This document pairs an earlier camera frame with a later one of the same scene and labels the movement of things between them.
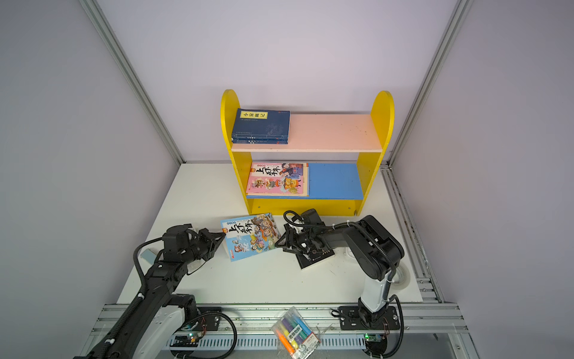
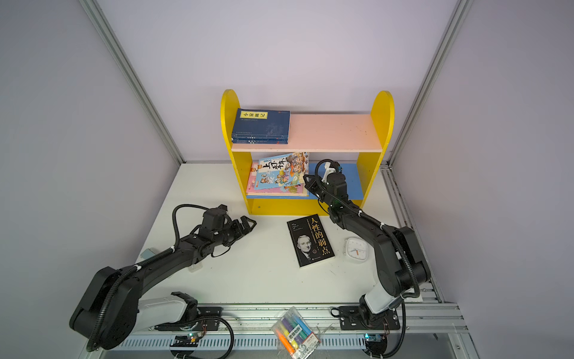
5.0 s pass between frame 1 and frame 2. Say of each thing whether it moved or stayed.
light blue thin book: moved
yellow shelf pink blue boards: stayed
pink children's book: stayed
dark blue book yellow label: stayed
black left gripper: moved
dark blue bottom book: stayed
